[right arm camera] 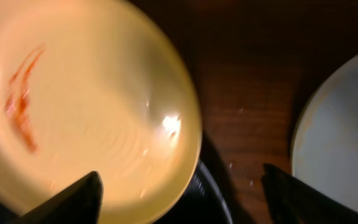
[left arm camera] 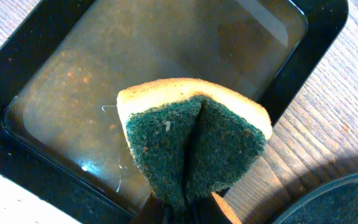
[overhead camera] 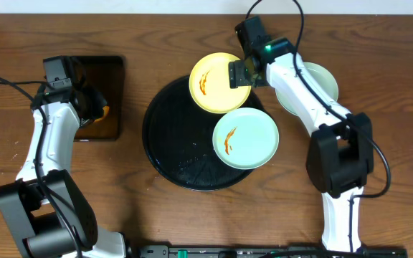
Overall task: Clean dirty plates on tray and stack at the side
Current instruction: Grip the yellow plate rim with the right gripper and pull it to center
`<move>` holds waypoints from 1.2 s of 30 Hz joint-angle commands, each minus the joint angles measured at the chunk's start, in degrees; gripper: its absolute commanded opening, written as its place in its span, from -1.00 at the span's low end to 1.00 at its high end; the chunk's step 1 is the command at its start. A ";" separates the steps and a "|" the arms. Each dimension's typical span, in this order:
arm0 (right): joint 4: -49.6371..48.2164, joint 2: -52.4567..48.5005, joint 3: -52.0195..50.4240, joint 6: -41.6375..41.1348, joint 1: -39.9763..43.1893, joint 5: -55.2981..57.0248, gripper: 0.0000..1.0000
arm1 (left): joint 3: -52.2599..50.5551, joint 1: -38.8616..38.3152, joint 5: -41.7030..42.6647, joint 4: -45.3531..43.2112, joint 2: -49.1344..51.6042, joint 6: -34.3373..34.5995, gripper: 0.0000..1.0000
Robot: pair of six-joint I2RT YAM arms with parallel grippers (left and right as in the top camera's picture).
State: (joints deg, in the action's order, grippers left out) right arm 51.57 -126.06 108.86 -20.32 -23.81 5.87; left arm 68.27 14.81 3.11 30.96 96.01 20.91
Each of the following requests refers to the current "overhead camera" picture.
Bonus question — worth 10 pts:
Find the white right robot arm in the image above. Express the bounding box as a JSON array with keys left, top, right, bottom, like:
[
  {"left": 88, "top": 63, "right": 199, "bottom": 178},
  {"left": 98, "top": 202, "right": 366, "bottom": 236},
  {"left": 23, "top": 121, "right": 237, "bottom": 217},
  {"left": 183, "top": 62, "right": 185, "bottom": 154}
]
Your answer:
[{"left": 229, "top": 36, "right": 374, "bottom": 252}]

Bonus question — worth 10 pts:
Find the round black serving tray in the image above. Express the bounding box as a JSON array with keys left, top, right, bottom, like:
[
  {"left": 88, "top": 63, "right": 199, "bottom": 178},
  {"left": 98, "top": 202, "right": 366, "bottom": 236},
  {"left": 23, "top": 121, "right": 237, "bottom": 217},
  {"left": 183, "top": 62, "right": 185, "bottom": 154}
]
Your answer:
[{"left": 142, "top": 75, "right": 252, "bottom": 191}]

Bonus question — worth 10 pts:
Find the black rectangular water tray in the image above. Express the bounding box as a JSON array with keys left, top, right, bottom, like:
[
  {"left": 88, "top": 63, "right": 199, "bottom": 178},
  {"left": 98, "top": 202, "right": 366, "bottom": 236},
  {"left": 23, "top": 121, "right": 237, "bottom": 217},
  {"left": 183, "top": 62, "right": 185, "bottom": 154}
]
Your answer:
[{"left": 70, "top": 55, "right": 125, "bottom": 141}]

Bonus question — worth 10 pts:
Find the light green plate with stain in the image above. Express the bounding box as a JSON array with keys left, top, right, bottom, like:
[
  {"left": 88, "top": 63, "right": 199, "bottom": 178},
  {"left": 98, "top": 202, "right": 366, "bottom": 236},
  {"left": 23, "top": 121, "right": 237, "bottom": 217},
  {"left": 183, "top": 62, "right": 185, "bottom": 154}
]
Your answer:
[{"left": 212, "top": 107, "right": 280, "bottom": 170}]

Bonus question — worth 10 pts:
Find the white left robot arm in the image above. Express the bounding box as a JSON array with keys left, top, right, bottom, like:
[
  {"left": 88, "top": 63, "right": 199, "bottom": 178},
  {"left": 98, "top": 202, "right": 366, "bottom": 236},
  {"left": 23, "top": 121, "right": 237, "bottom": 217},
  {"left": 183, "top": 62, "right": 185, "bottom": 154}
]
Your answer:
[{"left": 0, "top": 80, "right": 127, "bottom": 257}]

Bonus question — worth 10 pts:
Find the yellow plate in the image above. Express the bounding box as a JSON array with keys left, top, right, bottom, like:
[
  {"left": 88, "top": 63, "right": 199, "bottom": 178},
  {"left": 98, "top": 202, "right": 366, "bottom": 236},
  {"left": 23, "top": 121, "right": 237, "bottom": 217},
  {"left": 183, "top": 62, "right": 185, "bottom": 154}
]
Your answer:
[{"left": 189, "top": 52, "right": 251, "bottom": 114}]

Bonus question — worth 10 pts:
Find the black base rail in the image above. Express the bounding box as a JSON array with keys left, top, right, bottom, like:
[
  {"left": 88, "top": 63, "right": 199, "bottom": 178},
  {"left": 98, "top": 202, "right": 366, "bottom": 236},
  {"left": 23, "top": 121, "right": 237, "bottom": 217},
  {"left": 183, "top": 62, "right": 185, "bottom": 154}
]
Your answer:
[{"left": 127, "top": 245, "right": 408, "bottom": 258}]

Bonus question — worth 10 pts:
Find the green and yellow scrub sponge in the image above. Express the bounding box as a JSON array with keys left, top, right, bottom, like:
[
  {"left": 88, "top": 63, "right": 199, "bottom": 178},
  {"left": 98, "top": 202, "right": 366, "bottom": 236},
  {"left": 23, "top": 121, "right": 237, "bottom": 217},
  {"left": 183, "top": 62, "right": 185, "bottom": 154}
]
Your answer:
[{"left": 93, "top": 105, "right": 110, "bottom": 123}]

